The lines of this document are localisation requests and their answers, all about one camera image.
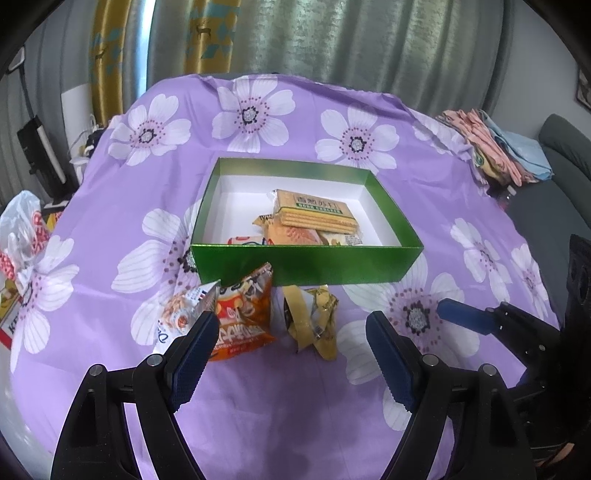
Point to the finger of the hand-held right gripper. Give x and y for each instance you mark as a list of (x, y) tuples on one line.
[(461, 314)]

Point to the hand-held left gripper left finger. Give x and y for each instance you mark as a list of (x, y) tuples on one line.
[(194, 355)]

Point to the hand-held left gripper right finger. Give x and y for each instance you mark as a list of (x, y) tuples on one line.
[(390, 357)]

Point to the peanut snack packet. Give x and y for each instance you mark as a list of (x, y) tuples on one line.
[(184, 311)]

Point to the orange panda snack packet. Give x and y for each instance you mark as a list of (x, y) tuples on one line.
[(244, 318)]

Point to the gold snack packet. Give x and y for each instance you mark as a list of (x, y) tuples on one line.
[(318, 323)]

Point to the green cardboard box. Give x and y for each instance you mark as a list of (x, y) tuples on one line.
[(388, 263)]

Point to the beige blue-print biscuit packet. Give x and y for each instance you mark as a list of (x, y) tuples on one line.
[(244, 240)]

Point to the beige barcode snack packet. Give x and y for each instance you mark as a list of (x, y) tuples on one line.
[(344, 238)]

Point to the yellow orange snack packet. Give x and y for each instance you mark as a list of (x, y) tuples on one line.
[(293, 235)]

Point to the green-label cracker packet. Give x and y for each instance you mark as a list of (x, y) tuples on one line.
[(314, 207)]

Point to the grey sofa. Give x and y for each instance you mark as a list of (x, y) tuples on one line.
[(568, 152)]

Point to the light blue cloth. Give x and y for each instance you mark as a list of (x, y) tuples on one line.
[(526, 152)]

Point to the yellow patterned cloth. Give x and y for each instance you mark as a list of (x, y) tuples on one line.
[(484, 162)]

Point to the pile of folded clothes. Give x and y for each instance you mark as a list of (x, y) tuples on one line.
[(485, 138)]

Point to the red white carton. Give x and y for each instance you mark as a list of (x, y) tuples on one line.
[(9, 323)]

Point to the white plastic bag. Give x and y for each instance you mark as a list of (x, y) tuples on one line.
[(21, 221)]

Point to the purple floral blanket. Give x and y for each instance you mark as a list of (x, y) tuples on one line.
[(277, 115)]

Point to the black flat device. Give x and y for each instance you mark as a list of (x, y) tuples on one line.
[(39, 152)]

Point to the white board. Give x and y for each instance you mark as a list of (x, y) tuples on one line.
[(76, 106)]

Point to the grey curtain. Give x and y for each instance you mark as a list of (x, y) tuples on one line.
[(346, 37)]

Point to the yellow patterned curtain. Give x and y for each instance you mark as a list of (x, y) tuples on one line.
[(106, 55)]

